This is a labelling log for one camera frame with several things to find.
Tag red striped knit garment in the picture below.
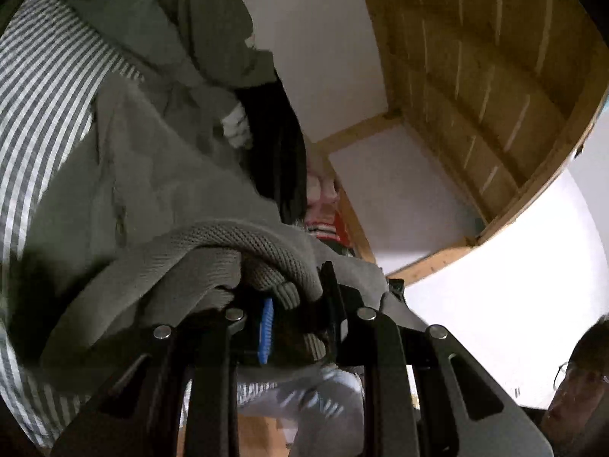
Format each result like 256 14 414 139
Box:
304 206 355 256

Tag grey knit sweater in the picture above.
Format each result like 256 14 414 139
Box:
8 75 425 384

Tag black white checkered bedsheet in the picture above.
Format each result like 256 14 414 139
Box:
0 0 147 448

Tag person head with glasses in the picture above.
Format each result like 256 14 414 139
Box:
540 315 608 456

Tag light grey cloth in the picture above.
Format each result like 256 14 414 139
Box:
236 364 364 456

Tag black garment with white stripes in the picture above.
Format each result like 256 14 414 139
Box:
222 77 306 225

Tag pink plush toy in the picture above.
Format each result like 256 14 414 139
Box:
304 151 340 226

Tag grey-green jacket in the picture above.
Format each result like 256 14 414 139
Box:
65 0 276 149

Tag wooden slatted upper bunk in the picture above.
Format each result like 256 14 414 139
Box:
365 0 608 241

